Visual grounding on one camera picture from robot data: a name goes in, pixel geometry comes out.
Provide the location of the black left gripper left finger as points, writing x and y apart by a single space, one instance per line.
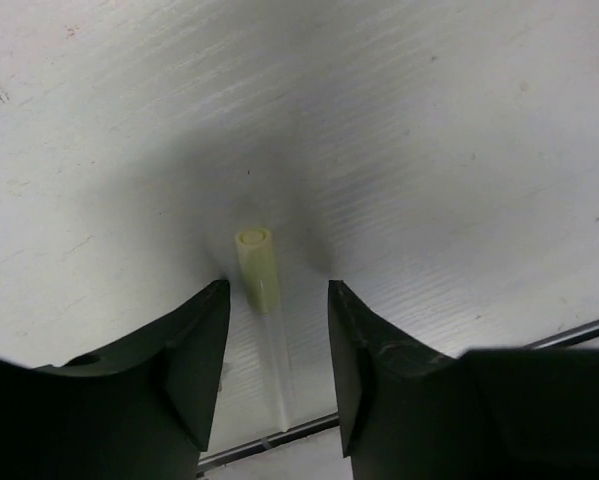
140 407

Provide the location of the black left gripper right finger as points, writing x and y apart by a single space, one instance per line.
407 411

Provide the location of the pale yellow pen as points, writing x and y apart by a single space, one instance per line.
259 274

